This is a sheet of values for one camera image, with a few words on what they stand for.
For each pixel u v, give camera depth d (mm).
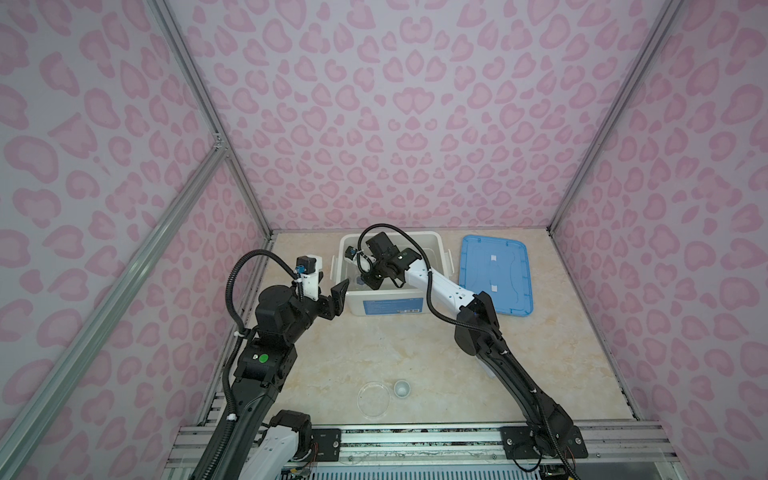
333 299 633
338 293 628
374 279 893
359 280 903
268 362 496
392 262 760
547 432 618
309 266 577
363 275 886
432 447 749
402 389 817
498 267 1092
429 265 731
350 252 878
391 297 868
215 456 404
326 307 626
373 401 801
